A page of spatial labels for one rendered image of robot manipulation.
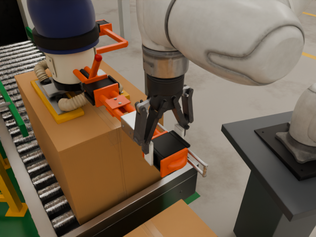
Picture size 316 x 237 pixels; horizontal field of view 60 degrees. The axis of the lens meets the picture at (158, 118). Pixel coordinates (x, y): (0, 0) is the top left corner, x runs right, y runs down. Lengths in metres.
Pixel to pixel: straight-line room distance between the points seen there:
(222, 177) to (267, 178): 1.00
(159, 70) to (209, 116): 2.14
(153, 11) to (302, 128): 0.83
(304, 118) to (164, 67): 0.73
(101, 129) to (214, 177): 1.28
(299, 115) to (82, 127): 0.78
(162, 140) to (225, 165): 1.54
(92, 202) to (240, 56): 0.91
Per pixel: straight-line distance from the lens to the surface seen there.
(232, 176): 2.10
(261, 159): 1.17
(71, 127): 0.98
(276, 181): 1.11
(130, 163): 1.08
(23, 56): 2.67
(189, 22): 0.37
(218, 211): 1.90
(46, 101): 1.11
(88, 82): 0.91
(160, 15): 0.43
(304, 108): 1.11
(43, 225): 1.18
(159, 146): 0.63
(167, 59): 0.49
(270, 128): 1.32
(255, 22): 0.32
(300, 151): 1.20
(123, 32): 4.15
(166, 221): 1.17
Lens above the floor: 1.53
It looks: 37 degrees down
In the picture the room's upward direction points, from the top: straight up
